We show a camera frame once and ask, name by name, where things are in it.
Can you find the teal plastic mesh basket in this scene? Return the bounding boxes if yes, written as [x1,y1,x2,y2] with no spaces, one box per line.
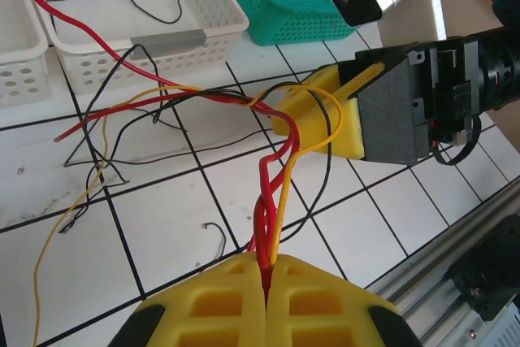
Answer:
[206,0,365,48]

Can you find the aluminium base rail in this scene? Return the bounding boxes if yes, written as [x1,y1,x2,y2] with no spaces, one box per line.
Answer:
[371,187,520,347]

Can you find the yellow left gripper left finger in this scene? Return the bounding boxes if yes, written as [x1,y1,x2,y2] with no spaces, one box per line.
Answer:
[107,252,267,347]

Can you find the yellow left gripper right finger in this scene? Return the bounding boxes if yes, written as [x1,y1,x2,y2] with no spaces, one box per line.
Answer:
[266,254,422,347]

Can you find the yellow cable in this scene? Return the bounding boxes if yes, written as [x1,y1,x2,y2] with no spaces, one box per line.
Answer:
[32,85,345,347]

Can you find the large white plastic basket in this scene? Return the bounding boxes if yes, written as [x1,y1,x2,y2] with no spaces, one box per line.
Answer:
[0,0,53,109]

